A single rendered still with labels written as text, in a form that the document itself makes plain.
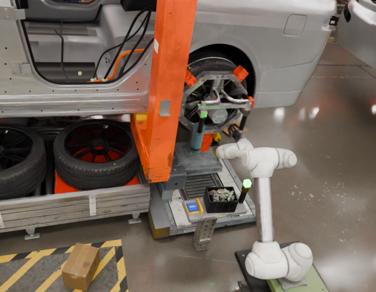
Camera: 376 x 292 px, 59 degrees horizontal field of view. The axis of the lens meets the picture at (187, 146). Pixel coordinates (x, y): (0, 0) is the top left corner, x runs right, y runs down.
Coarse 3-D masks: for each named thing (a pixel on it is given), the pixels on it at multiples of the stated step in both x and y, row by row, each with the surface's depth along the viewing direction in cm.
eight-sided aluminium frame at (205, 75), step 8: (208, 72) 241; (216, 72) 245; (224, 72) 247; (232, 72) 247; (200, 80) 240; (232, 80) 248; (184, 88) 245; (192, 88) 244; (184, 96) 244; (240, 96) 266; (184, 104) 249; (232, 112) 276; (240, 112) 271; (184, 120) 258; (232, 120) 274; (192, 128) 266; (208, 128) 279; (216, 128) 276; (224, 128) 277
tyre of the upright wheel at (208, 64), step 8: (192, 56) 253; (200, 56) 250; (208, 56) 250; (216, 56) 252; (224, 56) 260; (192, 64) 246; (200, 64) 243; (208, 64) 243; (216, 64) 245; (224, 64) 247; (232, 64) 251; (192, 72) 243; (200, 72) 246; (184, 128) 275
